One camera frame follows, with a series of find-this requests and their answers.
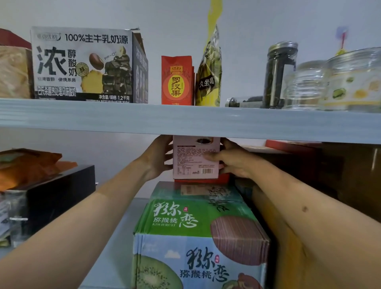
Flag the person's right forearm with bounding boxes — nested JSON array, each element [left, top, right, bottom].
[[250, 164, 381, 289]]

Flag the ribbed clear plastic jar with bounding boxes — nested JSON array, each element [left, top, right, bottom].
[[283, 60, 328, 111]]

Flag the person's left forearm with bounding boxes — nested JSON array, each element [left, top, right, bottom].
[[0, 160, 158, 289]]

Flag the kiwi fruit carton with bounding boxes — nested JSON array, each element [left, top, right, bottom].
[[131, 181, 271, 289]]

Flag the metal-lid glass jar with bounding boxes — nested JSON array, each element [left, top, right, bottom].
[[262, 41, 299, 109]]

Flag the white black milk carton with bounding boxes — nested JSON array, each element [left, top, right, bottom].
[[31, 26, 149, 104]]

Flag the person's right hand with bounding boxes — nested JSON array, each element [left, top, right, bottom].
[[203, 138, 262, 180]]

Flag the dark red patterned box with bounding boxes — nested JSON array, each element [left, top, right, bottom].
[[0, 28, 32, 50]]

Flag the red yellow-label packet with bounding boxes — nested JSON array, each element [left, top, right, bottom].
[[161, 55, 196, 106]]

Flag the red knot ornament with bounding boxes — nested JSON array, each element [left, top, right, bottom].
[[335, 26, 350, 57]]

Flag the small dark canister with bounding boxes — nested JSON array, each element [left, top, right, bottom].
[[225, 96, 264, 108]]

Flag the grey metal shelves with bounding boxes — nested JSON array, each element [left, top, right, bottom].
[[0, 98, 381, 289]]

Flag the yellow green snack bag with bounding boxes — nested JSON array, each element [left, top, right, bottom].
[[195, 0, 223, 107]]

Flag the tan textured packet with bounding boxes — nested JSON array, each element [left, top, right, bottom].
[[0, 45, 33, 99]]

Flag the pale printed snack packet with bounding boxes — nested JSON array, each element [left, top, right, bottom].
[[0, 193, 12, 248]]

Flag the person's left hand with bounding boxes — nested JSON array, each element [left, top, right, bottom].
[[137, 135, 174, 183]]

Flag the labelled clear plastic jar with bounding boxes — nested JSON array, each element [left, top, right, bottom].
[[323, 47, 381, 113]]

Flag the large black box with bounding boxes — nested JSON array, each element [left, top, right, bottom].
[[6, 165, 96, 248]]

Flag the orange snack bag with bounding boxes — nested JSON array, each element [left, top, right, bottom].
[[0, 148, 79, 191]]

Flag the pink labelled box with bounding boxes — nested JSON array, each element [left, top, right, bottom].
[[172, 135, 221, 180]]

